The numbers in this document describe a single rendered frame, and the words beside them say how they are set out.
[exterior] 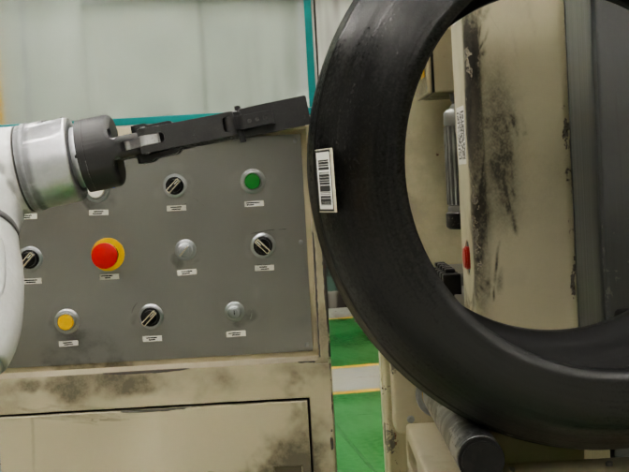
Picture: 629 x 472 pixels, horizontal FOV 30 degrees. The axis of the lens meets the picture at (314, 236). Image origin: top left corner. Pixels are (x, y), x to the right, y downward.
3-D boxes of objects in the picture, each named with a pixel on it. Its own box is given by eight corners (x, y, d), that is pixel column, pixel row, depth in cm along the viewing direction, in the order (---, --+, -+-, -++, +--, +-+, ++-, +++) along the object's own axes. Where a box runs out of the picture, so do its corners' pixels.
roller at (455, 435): (465, 393, 146) (439, 418, 146) (440, 367, 146) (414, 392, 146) (515, 462, 111) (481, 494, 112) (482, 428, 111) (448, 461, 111)
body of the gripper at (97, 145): (64, 119, 116) (156, 100, 116) (80, 123, 124) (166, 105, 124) (80, 193, 116) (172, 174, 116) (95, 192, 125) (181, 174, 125)
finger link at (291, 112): (238, 109, 120) (238, 109, 119) (305, 95, 120) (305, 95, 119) (244, 138, 120) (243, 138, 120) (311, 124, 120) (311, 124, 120)
